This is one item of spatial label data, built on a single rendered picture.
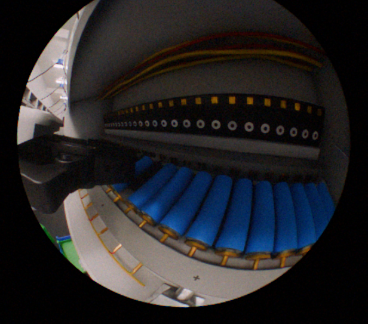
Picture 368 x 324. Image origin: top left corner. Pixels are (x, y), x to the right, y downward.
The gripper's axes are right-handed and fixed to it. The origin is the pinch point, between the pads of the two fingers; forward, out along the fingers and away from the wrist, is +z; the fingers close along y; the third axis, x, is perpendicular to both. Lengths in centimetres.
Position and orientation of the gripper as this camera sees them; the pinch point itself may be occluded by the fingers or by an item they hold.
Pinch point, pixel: (107, 159)
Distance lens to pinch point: 11.1
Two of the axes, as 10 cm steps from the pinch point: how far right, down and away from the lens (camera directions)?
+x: -1.6, 9.8, -0.8
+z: 4.9, 1.5, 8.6
